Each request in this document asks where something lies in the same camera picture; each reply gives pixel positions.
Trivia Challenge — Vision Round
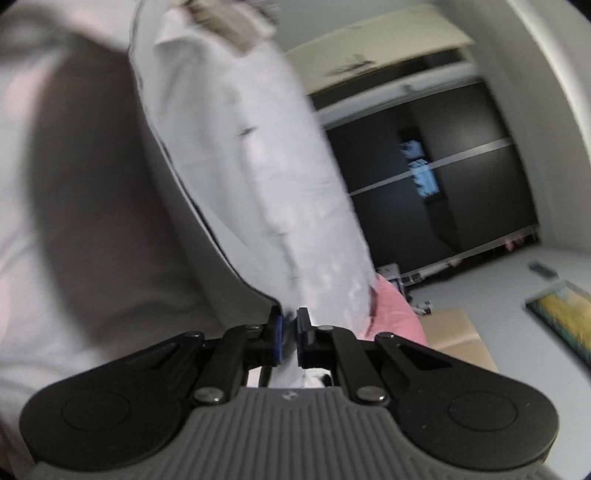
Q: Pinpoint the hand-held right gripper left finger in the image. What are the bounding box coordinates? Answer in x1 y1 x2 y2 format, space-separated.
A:
141 307 283 407

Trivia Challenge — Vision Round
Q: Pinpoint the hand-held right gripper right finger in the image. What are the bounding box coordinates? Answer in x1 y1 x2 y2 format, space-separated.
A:
296 308 451 407

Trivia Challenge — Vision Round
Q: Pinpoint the pale white garment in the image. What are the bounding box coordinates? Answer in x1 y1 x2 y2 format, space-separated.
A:
129 0 380 389

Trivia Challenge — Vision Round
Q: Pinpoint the pink cloth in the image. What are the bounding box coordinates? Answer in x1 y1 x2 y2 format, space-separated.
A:
365 274 428 344

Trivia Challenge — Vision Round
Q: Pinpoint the cardboard box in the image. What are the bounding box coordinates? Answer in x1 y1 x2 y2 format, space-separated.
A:
419 308 500 374

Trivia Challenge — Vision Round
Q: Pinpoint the dark window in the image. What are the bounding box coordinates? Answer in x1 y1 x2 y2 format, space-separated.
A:
316 78 542 280

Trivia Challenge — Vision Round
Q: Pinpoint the framed yellow painting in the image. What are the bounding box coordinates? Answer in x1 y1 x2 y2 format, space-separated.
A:
525 279 591 366

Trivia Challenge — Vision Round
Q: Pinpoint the small dark wall fixture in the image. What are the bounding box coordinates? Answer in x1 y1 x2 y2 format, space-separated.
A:
527 260 558 281

